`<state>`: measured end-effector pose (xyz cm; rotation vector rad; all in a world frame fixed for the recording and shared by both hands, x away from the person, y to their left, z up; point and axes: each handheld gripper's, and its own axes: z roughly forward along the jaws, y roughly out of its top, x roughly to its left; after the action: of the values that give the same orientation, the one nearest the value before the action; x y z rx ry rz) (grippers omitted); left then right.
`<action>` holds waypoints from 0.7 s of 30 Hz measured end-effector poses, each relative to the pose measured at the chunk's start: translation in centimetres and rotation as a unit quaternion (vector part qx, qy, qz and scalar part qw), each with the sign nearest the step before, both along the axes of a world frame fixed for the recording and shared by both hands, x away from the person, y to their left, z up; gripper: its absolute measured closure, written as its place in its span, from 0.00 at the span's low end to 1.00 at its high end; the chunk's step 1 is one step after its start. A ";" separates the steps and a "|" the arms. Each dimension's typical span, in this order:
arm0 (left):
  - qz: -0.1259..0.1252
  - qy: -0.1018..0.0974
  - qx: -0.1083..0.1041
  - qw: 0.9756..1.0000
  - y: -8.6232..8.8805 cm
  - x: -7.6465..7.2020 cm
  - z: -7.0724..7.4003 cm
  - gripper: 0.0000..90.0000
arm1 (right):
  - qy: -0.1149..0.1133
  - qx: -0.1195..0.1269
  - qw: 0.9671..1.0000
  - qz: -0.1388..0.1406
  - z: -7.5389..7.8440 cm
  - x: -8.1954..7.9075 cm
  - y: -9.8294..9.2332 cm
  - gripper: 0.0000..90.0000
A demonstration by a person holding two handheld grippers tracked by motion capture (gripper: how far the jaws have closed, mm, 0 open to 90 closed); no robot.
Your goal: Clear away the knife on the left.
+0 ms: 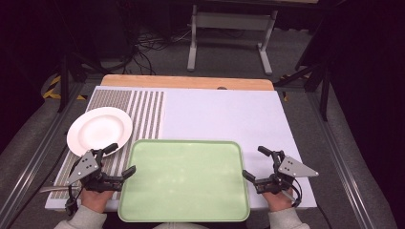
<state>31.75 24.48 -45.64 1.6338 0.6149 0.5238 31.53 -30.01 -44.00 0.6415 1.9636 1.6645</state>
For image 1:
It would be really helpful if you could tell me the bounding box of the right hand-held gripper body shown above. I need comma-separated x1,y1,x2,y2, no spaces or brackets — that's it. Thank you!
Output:
254,150,320,196

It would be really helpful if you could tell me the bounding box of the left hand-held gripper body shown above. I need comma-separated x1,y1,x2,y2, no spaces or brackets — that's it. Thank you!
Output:
65,148,126,193

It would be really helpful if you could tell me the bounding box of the person's left hand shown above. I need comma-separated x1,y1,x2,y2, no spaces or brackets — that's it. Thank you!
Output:
80,186,115,215

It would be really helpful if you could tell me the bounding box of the person's right hand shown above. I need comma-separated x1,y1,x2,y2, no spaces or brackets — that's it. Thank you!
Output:
262,187,294,213

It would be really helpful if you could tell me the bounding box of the white round plate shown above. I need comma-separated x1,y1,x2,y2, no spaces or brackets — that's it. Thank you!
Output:
66,106,134,157

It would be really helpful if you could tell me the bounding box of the silver metal strip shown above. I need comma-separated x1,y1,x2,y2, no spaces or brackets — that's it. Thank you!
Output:
39,185,81,194

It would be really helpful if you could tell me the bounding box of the grey striped placemat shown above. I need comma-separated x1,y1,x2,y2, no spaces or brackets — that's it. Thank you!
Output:
50,89,165,200

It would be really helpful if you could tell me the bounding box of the green plastic tray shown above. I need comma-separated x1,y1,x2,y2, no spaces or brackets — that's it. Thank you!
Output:
117,138,251,223

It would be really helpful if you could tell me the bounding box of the white table board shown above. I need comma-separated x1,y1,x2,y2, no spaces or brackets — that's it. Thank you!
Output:
44,85,318,212

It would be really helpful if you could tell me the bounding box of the yellow black hazard tape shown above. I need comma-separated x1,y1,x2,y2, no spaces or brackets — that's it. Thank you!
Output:
42,74,88,101
278,73,310,103

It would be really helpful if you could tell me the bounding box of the person's torso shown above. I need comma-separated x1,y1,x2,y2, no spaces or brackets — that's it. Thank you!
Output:
152,222,209,229

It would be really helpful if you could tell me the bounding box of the black tripod stand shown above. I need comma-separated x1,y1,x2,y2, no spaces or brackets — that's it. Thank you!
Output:
56,52,108,114
272,47,332,122

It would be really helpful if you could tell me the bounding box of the wooden table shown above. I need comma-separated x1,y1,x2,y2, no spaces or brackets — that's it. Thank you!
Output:
99,73,275,92

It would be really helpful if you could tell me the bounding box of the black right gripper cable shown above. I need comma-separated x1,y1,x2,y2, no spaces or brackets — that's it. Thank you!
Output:
285,177,303,208

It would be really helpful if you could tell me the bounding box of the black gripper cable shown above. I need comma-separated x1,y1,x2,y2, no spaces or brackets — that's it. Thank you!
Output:
285,177,303,208
64,186,80,218

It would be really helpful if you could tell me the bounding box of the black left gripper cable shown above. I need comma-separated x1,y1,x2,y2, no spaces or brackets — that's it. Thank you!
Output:
64,186,80,218

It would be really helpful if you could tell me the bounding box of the aluminium floor rail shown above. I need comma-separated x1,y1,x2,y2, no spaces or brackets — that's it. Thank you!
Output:
306,91,380,229
0,81,84,223

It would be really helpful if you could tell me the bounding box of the bundle of black floor cables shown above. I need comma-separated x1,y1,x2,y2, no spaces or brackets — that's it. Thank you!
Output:
118,18,194,76

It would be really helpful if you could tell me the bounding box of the white metal desk frame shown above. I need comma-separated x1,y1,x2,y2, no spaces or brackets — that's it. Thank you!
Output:
186,4,279,76

